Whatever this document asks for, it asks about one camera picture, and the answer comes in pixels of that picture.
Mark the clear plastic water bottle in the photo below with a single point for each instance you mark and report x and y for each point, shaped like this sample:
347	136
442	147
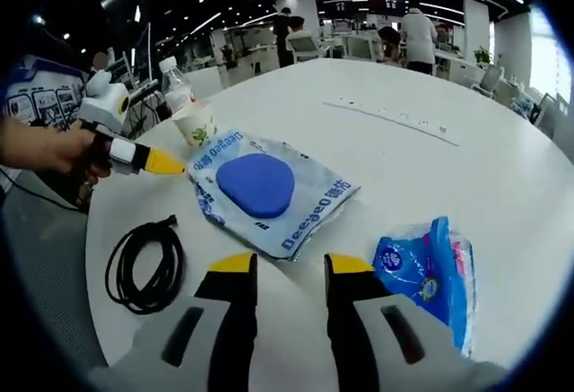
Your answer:
175	82

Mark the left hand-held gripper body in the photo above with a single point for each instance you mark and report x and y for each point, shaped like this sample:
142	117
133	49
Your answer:
105	105

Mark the grey office chair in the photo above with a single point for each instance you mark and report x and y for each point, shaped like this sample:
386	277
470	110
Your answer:
549	111

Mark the potted plant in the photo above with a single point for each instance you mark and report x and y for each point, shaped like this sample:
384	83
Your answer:
483	55

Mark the blue tissue pack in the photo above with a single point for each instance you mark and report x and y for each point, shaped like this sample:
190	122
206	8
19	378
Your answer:
426	266

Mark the person's left hand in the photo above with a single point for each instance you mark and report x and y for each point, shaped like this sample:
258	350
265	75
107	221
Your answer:
45	145

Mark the white office chair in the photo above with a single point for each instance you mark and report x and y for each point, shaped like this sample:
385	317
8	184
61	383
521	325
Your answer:
305	49
361	47

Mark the paper cup with green print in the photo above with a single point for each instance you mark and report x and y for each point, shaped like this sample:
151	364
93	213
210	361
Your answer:
197	125

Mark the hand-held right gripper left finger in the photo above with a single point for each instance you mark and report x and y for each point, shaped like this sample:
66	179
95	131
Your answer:
215	320

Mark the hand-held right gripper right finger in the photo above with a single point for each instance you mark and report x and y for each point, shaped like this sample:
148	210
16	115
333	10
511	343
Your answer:
359	320

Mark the light blue plastic package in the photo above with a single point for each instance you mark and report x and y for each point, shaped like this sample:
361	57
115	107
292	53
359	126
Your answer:
314	194

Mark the white round table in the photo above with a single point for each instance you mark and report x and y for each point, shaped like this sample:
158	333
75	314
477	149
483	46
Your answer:
403	163

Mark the wall poster board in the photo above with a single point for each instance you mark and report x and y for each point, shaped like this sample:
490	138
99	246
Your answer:
40	91

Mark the table socket strip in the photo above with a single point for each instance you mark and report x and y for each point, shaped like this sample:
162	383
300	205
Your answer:
403	118

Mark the grey mesh chair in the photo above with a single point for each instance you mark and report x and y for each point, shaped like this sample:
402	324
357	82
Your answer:
45	275

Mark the hanging display screen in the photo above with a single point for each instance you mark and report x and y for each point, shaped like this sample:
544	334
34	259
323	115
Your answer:
344	5
386	4

